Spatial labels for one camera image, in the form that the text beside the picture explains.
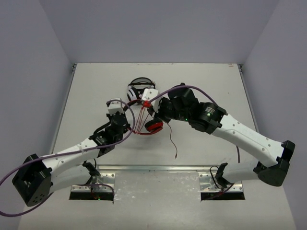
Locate right metal mounting bracket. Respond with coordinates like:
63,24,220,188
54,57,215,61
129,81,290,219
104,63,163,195
199,172,244,193

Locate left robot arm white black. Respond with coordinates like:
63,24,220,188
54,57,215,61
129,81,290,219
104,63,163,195
12,112,130,207

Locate purple cable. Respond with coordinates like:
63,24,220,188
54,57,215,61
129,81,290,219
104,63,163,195
148,82,242,163
0,99,135,218

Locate red black headphones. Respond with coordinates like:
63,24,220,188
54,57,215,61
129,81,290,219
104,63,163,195
124,99,178,159

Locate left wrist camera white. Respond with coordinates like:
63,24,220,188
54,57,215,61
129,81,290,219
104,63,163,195
106,98,124,115

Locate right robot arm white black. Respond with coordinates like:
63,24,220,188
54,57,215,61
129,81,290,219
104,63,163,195
141,85,295,188

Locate white black headphones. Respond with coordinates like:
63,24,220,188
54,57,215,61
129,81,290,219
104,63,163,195
127,77,156,104

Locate aluminium rail front edge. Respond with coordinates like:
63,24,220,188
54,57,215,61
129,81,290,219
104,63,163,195
97,164,217,172

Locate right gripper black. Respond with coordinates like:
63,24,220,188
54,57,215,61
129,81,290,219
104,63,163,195
150,96,190,123

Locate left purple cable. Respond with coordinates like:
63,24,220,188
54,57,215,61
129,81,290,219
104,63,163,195
0,99,135,218

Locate left metal mounting bracket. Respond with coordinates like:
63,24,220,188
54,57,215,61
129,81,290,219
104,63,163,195
71,172,116,193

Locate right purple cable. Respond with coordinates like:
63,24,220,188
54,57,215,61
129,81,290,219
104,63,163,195
148,82,242,163

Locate metal mounting bracket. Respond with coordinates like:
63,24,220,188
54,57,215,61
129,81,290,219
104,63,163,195
71,172,116,193
199,172,244,193

